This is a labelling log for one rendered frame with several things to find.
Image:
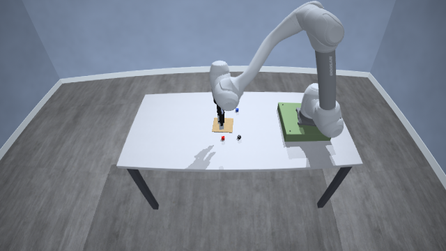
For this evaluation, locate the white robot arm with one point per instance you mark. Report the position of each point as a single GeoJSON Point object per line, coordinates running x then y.
{"type": "Point", "coordinates": [324, 31]}

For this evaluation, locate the tan flat mat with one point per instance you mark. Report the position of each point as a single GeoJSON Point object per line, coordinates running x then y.
{"type": "Point", "coordinates": [228, 125]}

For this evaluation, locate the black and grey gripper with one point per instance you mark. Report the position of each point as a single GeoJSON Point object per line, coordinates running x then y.
{"type": "Point", "coordinates": [220, 116]}

